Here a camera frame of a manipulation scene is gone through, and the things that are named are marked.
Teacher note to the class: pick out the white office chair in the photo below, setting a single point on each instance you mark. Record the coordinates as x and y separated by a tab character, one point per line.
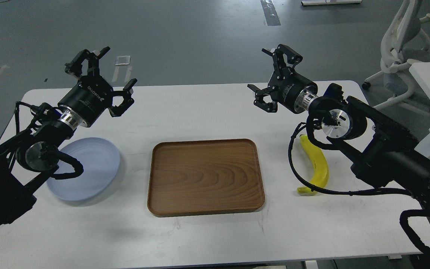
404	44

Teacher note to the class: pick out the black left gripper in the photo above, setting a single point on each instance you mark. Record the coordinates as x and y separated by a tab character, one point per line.
92	94

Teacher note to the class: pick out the light blue plate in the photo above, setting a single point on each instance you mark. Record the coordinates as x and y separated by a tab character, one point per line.
100	159

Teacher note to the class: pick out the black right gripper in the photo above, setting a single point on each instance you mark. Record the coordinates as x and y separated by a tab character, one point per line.
284	91

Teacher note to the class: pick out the wooden tray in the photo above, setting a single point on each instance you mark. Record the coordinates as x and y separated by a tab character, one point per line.
193	178

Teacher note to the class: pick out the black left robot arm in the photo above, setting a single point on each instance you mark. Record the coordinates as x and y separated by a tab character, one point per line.
32	156

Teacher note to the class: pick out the yellow banana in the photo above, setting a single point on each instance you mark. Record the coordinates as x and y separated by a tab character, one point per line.
320	175

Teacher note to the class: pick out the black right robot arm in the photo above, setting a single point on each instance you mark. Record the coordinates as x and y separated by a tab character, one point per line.
381	150

